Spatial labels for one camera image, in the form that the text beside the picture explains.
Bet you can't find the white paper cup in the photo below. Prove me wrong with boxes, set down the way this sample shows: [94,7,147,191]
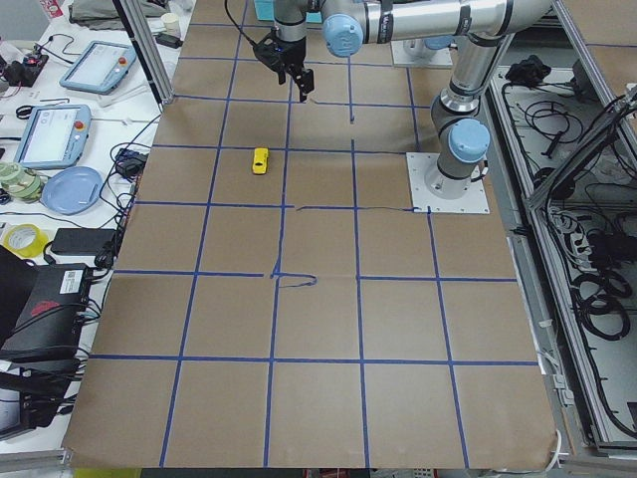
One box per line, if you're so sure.
[160,13,181,37]

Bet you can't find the light blue plate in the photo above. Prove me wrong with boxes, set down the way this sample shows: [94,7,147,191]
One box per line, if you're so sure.
[41,166,103,215]

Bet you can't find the black cloth bundle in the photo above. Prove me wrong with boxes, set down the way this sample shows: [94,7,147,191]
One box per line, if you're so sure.
[505,55,551,88]

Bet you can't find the black coiled cables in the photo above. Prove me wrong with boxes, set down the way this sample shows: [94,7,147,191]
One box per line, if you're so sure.
[566,271,636,345]

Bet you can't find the aluminium frame post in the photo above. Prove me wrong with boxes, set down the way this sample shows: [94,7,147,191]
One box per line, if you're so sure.
[112,0,174,106]

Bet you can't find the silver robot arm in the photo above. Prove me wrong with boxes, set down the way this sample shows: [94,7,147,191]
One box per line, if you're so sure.
[403,35,454,58]
[252,0,551,196]

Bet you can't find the green masking tape rolls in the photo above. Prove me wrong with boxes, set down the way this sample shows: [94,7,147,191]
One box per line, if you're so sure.
[1,162,47,203]

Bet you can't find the brown paper table cover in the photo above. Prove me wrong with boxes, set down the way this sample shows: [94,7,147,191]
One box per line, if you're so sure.
[64,1,556,470]

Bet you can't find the yellow tape roll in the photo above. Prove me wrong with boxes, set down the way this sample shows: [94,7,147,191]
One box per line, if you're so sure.
[3,224,49,259]

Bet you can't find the upper teach pendant tablet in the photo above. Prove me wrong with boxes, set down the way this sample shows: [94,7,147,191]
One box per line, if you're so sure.
[59,41,137,95]

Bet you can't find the black computer box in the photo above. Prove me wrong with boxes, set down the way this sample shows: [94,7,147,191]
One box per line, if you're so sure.
[1,248,90,363]

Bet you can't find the lower teach pendant tablet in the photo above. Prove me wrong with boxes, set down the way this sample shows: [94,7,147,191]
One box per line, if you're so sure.
[14,105,92,169]

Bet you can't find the grey cable tray rail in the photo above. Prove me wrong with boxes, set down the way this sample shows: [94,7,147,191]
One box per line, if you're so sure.
[491,70,636,454]

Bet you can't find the teach pendant tablet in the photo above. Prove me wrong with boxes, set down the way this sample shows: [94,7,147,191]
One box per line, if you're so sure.
[59,41,137,95]
[14,105,92,169]

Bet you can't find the yellow toy beetle car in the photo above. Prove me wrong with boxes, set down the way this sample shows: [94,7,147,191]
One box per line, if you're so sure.
[252,147,270,175]

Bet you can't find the black power adapter brick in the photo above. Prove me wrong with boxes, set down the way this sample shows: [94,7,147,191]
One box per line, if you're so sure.
[50,228,115,256]

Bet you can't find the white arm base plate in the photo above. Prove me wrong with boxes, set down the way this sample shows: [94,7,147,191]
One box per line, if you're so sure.
[391,36,453,69]
[406,152,490,214]

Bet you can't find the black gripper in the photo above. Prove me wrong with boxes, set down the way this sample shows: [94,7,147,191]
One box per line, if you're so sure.
[253,29,315,103]

